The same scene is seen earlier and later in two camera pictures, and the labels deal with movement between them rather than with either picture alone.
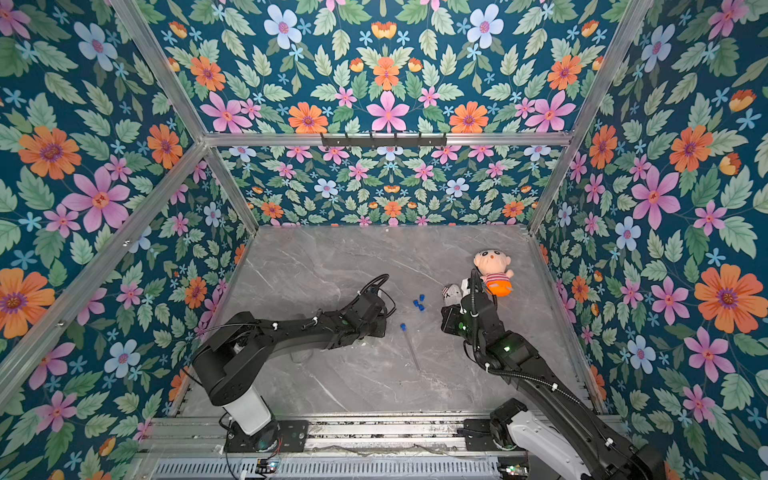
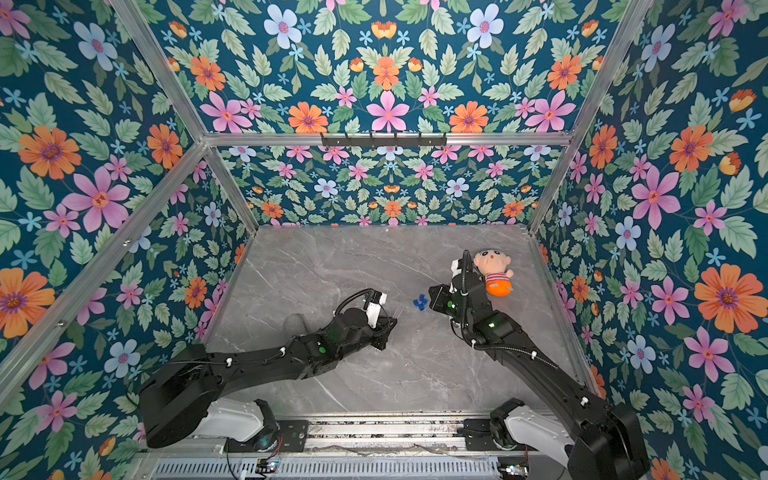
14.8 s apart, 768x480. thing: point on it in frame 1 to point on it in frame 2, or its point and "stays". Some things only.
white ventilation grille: (328, 468) stays
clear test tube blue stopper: (403, 328) to (398, 311)
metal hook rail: (384, 142) stays
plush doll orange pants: (493, 268) stays
